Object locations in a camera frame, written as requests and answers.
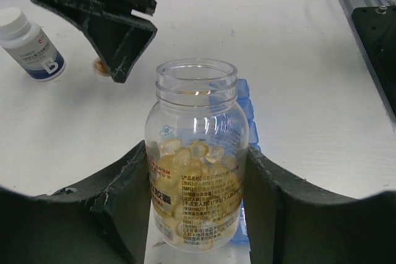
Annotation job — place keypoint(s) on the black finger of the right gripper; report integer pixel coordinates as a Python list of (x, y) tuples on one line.
[(118, 39)]

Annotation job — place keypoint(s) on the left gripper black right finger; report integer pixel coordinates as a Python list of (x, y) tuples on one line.
[(290, 220)]

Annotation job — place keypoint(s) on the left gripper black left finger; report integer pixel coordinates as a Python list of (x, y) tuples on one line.
[(103, 218)]

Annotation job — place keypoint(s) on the clear bottle cap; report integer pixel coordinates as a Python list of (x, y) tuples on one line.
[(99, 68)]

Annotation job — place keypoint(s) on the clear capsule bottle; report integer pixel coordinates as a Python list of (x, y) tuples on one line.
[(196, 142)]

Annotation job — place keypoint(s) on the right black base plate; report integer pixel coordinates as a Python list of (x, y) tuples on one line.
[(376, 30)]

